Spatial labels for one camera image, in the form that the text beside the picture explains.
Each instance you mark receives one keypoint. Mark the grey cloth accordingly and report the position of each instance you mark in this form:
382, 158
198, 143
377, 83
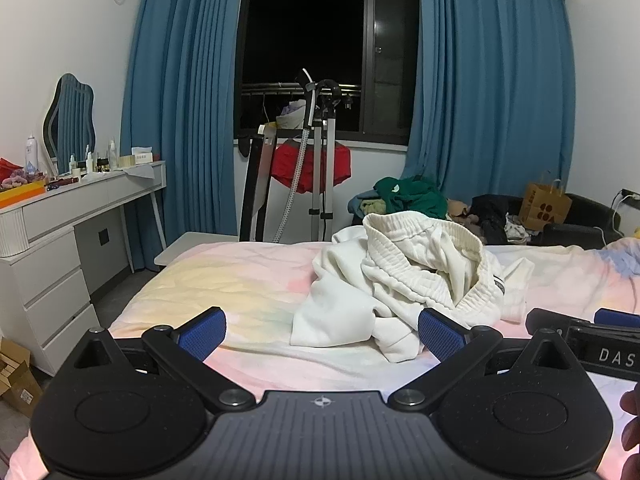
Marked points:
140, 172

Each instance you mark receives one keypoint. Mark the black clothes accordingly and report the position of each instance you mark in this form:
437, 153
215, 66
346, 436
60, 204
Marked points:
492, 210

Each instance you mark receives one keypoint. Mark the brown paper bag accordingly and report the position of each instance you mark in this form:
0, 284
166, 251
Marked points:
542, 207

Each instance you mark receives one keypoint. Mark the brown plush toy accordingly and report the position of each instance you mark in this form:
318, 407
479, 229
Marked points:
457, 208

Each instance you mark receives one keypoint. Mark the metal clothes rail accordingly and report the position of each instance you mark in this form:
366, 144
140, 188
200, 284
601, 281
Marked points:
270, 89

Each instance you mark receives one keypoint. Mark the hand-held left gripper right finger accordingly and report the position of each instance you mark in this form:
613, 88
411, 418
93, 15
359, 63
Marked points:
442, 335

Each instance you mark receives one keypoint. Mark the green hoodie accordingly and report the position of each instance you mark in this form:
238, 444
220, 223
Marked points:
410, 197

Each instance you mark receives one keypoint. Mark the grey bed frame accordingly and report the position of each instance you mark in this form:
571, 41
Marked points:
190, 245

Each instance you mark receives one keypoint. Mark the red bag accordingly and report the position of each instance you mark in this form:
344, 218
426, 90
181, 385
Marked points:
10, 166

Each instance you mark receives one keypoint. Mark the patterned white cloth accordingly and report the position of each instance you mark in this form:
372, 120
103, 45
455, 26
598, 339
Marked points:
515, 230

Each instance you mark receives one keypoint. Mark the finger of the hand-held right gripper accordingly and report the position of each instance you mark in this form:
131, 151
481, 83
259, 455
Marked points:
617, 318
550, 320

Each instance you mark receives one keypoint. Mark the wavy mirror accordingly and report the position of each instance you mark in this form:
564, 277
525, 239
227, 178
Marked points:
70, 120

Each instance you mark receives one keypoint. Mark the red garment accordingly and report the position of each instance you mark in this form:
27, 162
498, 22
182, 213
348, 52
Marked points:
290, 165

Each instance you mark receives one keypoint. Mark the white spray bottle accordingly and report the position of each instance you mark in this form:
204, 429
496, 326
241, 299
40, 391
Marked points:
31, 155

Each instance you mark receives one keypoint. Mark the wall socket with charger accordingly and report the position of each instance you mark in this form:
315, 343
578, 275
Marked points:
627, 192

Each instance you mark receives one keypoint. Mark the person's right hand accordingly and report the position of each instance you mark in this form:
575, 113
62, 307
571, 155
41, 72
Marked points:
632, 450

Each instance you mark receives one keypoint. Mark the cardboard box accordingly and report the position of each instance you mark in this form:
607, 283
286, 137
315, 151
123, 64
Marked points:
20, 390

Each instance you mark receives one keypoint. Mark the white pants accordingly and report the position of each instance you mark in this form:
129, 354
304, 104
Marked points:
380, 280

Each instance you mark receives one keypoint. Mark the black sofa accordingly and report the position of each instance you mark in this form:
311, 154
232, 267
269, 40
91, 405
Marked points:
580, 215

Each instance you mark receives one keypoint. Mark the orange box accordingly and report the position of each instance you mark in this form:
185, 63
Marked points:
20, 194

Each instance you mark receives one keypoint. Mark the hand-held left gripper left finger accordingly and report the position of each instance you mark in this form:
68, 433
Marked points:
202, 335

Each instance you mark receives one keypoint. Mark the blue curtain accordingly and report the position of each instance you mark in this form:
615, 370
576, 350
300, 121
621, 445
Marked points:
490, 85
185, 110

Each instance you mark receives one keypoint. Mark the small white bottle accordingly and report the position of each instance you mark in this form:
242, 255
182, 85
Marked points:
90, 160

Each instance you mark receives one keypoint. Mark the garment steamer stand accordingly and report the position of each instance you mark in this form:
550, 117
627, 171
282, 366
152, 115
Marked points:
327, 160

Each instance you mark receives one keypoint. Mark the dark window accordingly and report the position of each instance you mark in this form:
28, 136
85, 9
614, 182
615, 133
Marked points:
300, 35

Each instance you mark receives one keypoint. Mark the white drawer cabinet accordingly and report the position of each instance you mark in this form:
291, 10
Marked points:
50, 300

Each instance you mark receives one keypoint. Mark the hanging white garment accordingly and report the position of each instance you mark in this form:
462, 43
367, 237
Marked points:
290, 117

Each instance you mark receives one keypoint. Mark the white dressing table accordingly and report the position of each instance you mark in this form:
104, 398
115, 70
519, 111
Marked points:
100, 190

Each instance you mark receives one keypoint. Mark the pastel rainbow blanket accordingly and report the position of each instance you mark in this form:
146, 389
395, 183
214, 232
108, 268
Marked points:
200, 280

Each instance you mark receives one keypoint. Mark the white tissue box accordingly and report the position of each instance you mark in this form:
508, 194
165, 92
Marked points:
142, 156

